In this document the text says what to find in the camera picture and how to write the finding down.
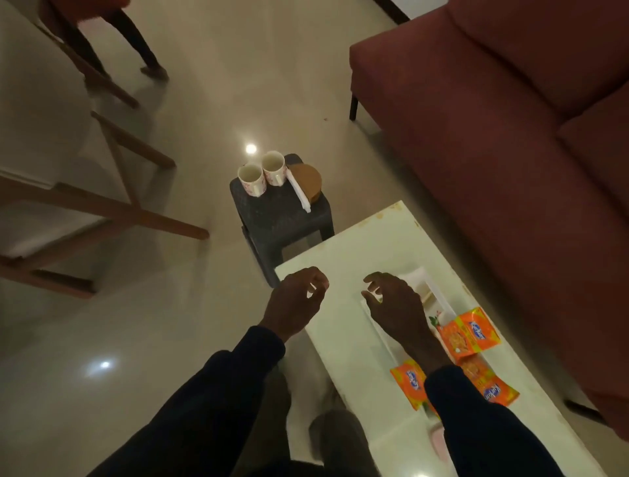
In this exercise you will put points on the person's leg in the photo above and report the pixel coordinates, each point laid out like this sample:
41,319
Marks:
268,422
344,442

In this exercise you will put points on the white floral mug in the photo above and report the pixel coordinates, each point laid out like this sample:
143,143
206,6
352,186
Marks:
274,169
252,182

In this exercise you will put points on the orange snack packet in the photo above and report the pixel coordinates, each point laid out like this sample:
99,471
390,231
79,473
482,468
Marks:
469,334
491,388
410,383

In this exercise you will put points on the person's left leg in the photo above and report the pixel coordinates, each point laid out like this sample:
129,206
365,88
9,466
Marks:
268,422

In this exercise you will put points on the person's right leg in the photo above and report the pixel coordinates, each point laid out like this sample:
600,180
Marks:
344,442

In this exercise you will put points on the dark grey plastic stool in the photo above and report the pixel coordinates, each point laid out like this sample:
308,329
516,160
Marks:
275,221

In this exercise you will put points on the round brown wooden board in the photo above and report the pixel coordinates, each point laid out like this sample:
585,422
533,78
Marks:
310,179

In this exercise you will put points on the wooden chair frame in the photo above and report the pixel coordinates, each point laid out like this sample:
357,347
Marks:
98,206

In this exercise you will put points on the red fabric sofa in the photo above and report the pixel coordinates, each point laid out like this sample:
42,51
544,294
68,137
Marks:
516,147

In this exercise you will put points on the white napkin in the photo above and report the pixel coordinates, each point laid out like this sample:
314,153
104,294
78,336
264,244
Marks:
299,191

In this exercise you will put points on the pink lidded plastic container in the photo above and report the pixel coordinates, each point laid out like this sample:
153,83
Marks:
439,442

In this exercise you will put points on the person's left forearm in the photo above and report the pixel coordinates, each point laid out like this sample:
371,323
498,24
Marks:
206,408

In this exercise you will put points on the person's right forearm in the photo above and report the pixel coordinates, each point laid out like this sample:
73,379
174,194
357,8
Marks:
486,432

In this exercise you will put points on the person's left hand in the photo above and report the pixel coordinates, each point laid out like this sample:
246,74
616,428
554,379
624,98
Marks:
295,300

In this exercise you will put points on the white printed tray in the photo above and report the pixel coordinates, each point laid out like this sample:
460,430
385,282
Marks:
435,295

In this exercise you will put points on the person's right hand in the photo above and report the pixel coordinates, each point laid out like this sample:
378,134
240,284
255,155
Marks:
403,314

